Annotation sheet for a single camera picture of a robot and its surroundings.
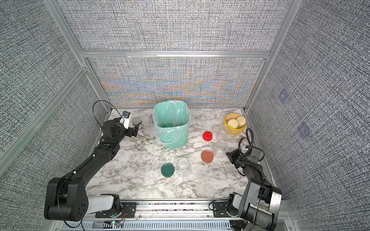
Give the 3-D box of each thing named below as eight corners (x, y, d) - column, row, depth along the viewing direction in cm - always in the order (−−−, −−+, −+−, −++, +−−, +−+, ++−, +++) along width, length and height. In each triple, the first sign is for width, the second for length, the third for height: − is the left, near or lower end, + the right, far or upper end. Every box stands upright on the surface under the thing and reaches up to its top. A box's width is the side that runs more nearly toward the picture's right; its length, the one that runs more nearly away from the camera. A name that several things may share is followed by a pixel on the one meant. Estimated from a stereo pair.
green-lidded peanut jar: (175, 173, 88) (174, 168, 82) (179, 161, 93) (179, 155, 87) (187, 177, 86) (187, 172, 80) (191, 165, 91) (191, 159, 85)
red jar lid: (202, 141, 102) (203, 139, 100) (202, 133, 107) (202, 131, 105) (212, 141, 102) (213, 139, 100) (211, 133, 107) (211, 131, 105)
